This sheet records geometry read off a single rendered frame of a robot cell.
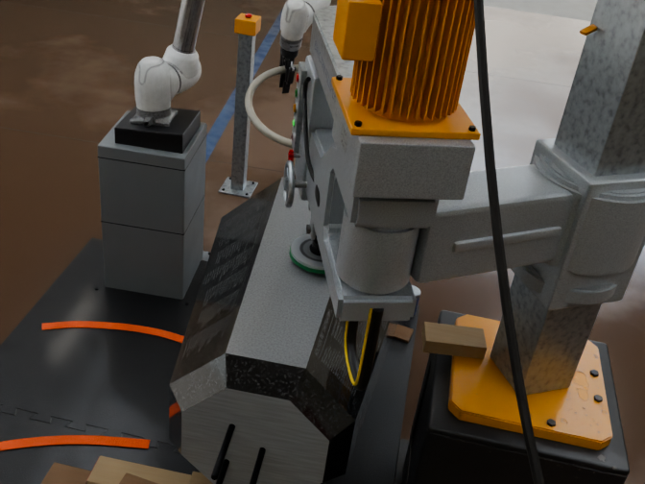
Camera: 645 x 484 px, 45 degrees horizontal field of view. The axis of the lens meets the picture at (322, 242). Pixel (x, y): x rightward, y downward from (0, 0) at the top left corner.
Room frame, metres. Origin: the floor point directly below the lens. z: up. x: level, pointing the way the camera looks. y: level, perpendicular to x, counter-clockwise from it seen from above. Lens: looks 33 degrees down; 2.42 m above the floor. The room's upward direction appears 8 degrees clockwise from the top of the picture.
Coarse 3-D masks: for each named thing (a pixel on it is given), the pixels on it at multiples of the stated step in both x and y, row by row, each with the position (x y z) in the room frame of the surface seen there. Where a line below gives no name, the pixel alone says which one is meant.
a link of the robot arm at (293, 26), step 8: (288, 0) 3.02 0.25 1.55; (296, 0) 3.01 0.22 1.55; (288, 8) 2.99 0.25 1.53; (296, 8) 2.98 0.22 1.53; (304, 8) 3.00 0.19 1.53; (312, 8) 3.08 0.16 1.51; (288, 16) 2.98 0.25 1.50; (296, 16) 2.98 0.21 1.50; (304, 16) 3.00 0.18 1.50; (312, 16) 3.06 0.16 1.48; (280, 24) 3.02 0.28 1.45; (288, 24) 2.99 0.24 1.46; (296, 24) 2.98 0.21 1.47; (304, 24) 3.01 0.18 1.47; (288, 32) 2.99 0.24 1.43; (296, 32) 2.99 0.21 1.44; (304, 32) 3.04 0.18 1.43; (296, 40) 3.02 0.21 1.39
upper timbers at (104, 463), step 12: (96, 468) 1.75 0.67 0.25; (108, 468) 1.76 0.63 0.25; (120, 468) 1.77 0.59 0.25; (132, 468) 1.77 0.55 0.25; (144, 468) 1.78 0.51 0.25; (156, 468) 1.79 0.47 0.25; (96, 480) 1.70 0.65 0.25; (108, 480) 1.71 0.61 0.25; (120, 480) 1.72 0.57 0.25; (156, 480) 1.74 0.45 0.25; (168, 480) 1.74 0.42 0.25; (180, 480) 1.75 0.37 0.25
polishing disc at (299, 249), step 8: (296, 240) 2.31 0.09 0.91; (304, 240) 2.32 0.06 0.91; (296, 248) 2.26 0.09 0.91; (304, 248) 2.27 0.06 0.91; (296, 256) 2.21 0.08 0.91; (304, 256) 2.22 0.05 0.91; (312, 256) 2.22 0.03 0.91; (320, 256) 2.23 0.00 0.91; (304, 264) 2.18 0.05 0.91; (312, 264) 2.18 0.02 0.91; (320, 264) 2.18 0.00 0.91
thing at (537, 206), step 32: (544, 160) 1.92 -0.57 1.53; (480, 192) 1.72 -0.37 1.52; (512, 192) 1.74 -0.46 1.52; (544, 192) 1.76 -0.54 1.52; (576, 192) 1.78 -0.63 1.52; (448, 224) 1.61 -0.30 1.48; (480, 224) 1.65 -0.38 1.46; (512, 224) 1.70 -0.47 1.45; (544, 224) 1.74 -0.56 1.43; (608, 224) 1.75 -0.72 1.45; (640, 224) 1.79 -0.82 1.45; (416, 256) 1.61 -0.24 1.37; (448, 256) 1.62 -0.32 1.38; (480, 256) 1.66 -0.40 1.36; (512, 256) 1.71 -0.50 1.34; (544, 256) 1.76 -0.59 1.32; (576, 256) 1.76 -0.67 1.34; (608, 256) 1.76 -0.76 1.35
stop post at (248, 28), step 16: (240, 16) 4.21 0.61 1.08; (256, 16) 4.24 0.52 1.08; (240, 32) 4.16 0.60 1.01; (256, 32) 4.18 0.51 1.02; (240, 48) 4.18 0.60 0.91; (240, 64) 4.18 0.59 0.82; (240, 80) 4.18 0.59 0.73; (240, 96) 4.18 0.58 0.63; (240, 112) 4.17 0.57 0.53; (240, 128) 4.17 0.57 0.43; (240, 144) 4.17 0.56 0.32; (240, 160) 4.17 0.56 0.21; (240, 176) 4.17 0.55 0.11; (224, 192) 4.12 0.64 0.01; (240, 192) 4.15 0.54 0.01
